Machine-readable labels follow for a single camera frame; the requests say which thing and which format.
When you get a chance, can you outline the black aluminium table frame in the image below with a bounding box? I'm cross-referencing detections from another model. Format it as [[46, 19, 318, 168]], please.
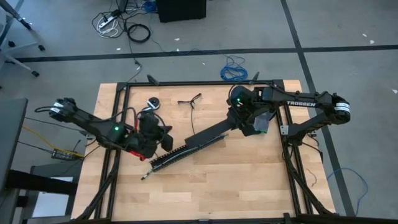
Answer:
[[70, 72, 336, 224]]

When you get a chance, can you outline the grey desk top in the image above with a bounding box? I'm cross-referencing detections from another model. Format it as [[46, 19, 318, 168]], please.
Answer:
[[0, 97, 29, 192]]

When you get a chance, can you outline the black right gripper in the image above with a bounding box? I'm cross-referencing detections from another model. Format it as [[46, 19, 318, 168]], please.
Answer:
[[226, 105, 276, 136]]

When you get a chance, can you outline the white power strip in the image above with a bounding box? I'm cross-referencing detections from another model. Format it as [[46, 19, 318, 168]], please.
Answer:
[[97, 14, 118, 32]]

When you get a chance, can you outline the yellow floor cable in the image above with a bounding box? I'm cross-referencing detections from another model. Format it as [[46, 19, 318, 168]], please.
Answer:
[[21, 123, 85, 159]]

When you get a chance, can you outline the black computer tower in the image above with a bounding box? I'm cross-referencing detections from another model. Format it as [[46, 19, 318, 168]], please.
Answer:
[[155, 0, 207, 24]]

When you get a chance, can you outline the black power supply box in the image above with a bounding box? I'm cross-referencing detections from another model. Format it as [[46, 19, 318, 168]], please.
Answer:
[[50, 148, 76, 162]]

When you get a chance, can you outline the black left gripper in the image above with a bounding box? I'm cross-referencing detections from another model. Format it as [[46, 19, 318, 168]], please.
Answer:
[[139, 111, 174, 153]]

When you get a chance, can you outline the grey office chair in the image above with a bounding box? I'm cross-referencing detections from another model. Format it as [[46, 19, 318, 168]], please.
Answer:
[[0, 0, 47, 78]]

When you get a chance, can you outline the blue coiled cable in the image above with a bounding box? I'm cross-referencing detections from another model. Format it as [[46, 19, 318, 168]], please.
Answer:
[[219, 55, 249, 82]]

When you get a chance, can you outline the white wire spool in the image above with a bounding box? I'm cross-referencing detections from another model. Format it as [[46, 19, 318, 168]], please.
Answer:
[[146, 97, 161, 111]]

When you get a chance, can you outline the black camera cable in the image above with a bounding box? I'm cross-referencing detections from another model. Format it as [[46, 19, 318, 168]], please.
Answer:
[[102, 106, 169, 128], [228, 81, 259, 100]]

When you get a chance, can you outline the thin blue floor cable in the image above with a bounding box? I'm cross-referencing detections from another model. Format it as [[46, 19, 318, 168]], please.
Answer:
[[325, 167, 370, 218]]

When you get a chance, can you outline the black flat bar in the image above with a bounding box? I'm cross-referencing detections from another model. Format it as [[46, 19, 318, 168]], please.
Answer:
[[5, 169, 79, 196]]

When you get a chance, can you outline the black coiled cable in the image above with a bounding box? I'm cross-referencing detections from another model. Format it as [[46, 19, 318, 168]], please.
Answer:
[[126, 23, 152, 44]]

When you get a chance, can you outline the black slotted cable duct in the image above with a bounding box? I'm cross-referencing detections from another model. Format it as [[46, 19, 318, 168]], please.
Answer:
[[150, 133, 230, 172]]

